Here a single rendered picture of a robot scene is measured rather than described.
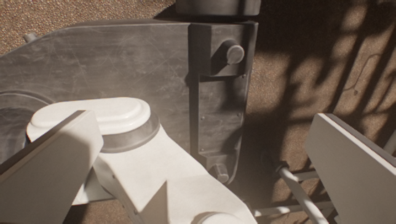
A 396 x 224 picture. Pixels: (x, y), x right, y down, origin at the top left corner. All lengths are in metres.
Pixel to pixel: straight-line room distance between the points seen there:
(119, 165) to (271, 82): 0.61
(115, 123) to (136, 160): 0.07
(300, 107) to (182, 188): 0.73
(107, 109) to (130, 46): 0.15
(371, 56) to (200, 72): 0.76
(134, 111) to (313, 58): 0.67
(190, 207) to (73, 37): 0.39
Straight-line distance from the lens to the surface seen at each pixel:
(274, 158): 0.86
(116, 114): 0.36
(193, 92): 0.48
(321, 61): 0.87
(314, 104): 0.95
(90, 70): 0.49
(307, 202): 0.75
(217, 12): 0.43
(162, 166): 0.31
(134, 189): 0.29
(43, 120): 0.40
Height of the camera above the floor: 0.61
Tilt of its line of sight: 58 degrees down
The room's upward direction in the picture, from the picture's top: 160 degrees clockwise
